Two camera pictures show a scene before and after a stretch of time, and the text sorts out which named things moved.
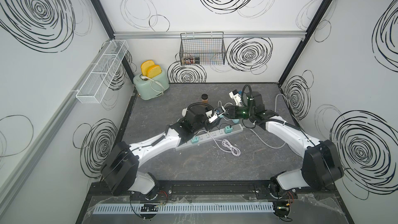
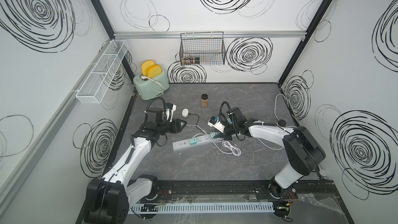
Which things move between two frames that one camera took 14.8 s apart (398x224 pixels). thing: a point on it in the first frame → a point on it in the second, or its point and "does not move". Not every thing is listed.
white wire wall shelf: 93,89 does not move
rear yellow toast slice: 145,65 does not move
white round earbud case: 184,111 does not move
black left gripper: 212,125 → 175,125
